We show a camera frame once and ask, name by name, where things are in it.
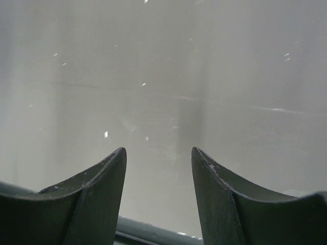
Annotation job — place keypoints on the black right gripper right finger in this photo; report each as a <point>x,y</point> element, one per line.
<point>233,210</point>

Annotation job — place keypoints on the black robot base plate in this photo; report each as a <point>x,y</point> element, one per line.
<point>131,232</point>

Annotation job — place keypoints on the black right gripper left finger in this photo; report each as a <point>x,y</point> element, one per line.
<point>82,209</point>

